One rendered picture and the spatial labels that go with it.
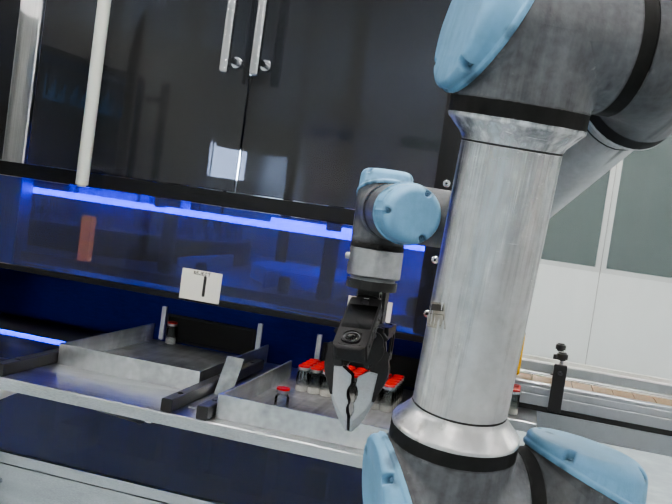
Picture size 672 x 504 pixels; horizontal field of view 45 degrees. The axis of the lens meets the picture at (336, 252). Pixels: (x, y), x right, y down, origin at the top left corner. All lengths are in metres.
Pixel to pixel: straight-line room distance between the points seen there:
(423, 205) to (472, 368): 0.34
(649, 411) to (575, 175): 0.83
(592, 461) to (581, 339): 5.36
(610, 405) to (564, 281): 4.49
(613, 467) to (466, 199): 0.27
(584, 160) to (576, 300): 5.26
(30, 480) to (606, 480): 1.35
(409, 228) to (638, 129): 0.33
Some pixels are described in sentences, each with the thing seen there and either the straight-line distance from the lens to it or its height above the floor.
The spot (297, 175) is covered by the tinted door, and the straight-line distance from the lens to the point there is 1.55.
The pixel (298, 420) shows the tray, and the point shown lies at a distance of 1.18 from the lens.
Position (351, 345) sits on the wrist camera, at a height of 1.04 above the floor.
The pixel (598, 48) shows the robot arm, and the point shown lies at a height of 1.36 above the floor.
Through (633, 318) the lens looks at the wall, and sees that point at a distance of 6.13.
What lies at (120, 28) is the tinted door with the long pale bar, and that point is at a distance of 1.75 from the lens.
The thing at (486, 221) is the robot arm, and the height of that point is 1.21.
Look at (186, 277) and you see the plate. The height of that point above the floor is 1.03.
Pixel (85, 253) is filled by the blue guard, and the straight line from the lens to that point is 1.73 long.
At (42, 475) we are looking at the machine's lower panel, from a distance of 1.85.
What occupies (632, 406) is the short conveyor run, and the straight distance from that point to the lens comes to 1.62.
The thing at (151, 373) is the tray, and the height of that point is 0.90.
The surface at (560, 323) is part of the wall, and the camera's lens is 6.10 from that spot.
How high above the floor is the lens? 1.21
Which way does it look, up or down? 3 degrees down
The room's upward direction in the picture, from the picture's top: 8 degrees clockwise
